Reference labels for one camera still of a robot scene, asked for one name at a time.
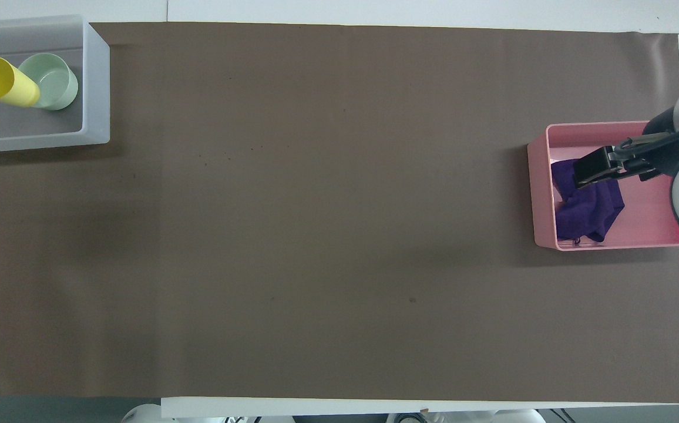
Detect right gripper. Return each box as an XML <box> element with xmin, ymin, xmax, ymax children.
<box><xmin>639</xmin><ymin>108</ymin><xmax>679</xmax><ymax>182</ymax></box>

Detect translucent white plastic box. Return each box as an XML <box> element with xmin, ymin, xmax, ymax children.
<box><xmin>0</xmin><ymin>15</ymin><xmax>111</xmax><ymax>154</ymax></box>

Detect pink plastic box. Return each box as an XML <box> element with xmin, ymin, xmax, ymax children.
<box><xmin>527</xmin><ymin>121</ymin><xmax>679</xmax><ymax>252</ymax></box>

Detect yellow plastic cup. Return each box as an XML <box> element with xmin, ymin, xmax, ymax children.
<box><xmin>0</xmin><ymin>56</ymin><xmax>41</xmax><ymax>108</ymax></box>

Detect purple cloth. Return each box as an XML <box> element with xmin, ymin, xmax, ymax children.
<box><xmin>550</xmin><ymin>157</ymin><xmax>626</xmax><ymax>245</ymax></box>

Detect pale green plastic cup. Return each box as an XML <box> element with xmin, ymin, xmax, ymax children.
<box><xmin>18</xmin><ymin>52</ymin><xmax>79</xmax><ymax>111</ymax></box>

